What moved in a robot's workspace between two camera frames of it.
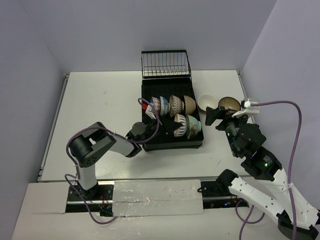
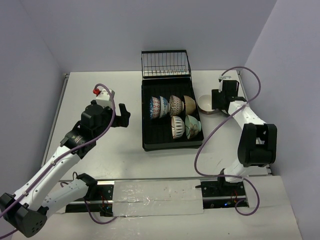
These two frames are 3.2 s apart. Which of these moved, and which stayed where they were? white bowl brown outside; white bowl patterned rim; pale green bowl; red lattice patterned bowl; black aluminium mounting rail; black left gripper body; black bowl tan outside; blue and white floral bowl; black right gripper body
Moved: white bowl patterned rim; black right gripper body; black left gripper body
Stayed: pale green bowl; red lattice patterned bowl; white bowl brown outside; black aluminium mounting rail; blue and white floral bowl; black bowl tan outside
